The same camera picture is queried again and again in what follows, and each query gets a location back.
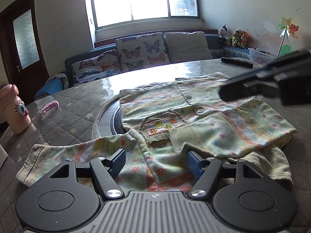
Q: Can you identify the colourful striped child shirt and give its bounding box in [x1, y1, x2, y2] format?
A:
[16, 72, 296, 192]

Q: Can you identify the colourful paper pinwheel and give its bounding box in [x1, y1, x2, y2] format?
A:
[277, 17, 299, 57]

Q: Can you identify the clear plastic storage box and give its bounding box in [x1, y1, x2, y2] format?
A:
[248, 48, 276, 65]

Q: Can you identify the round induction hotplate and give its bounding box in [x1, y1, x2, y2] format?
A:
[92, 95, 127, 138]

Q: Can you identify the black remote control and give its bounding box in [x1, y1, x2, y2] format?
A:
[221, 57, 253, 69]

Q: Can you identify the orange plush toy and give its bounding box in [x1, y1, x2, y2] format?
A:
[240, 32, 249, 49]

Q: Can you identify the grey quilted table cover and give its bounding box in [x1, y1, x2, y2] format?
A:
[1, 59, 310, 232]

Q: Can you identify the brown bear plush toy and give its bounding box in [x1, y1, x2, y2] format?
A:
[232, 29, 244, 47]

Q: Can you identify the black white plush toy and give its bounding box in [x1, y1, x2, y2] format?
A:
[218, 24, 232, 45]

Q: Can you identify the small pink toy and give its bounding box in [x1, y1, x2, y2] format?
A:
[42, 100, 59, 114]

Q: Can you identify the blue cloth on sofa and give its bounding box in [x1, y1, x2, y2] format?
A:
[34, 72, 69, 100]

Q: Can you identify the dark blue sofa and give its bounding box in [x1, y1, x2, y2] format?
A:
[34, 34, 249, 100]

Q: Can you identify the pink cartoon water bottle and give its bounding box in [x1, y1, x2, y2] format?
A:
[0, 84, 31, 135]

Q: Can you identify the butterfly seat cushion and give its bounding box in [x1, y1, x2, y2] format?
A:
[71, 50, 121, 86]

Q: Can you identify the plain beige cushion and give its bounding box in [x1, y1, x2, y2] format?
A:
[164, 32, 213, 63]

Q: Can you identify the butterfly back cushion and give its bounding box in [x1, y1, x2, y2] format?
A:
[115, 32, 170, 73]

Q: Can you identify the dark wooden door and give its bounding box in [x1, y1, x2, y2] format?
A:
[1, 0, 48, 104]

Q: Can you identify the window with green frame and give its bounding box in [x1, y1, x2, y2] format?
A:
[91, 0, 200, 30]

